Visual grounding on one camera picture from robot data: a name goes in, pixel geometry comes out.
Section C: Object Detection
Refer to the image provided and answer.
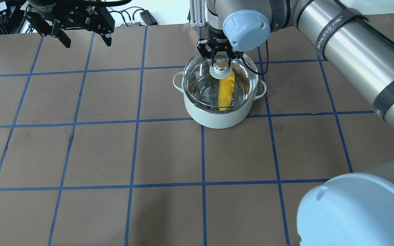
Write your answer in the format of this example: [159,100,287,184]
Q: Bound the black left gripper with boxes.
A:
[24,0,115,48]

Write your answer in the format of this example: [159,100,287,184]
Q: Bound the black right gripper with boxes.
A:
[197,32,243,68]

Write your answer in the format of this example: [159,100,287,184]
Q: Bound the glass pot lid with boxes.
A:
[182,53,258,114]

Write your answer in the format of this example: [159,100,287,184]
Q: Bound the yellow corn cob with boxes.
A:
[218,71,235,111]

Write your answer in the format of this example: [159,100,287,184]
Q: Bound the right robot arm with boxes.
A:
[201,58,394,246]

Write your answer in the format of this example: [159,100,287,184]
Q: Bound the pale green cooking pot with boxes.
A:
[173,52,267,129]

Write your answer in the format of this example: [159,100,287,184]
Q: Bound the black power adapter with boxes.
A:
[140,10,158,26]

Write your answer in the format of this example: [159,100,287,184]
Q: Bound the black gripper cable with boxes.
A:
[240,39,269,76]

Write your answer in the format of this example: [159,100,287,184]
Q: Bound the aluminium frame post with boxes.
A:
[189,0,207,27]

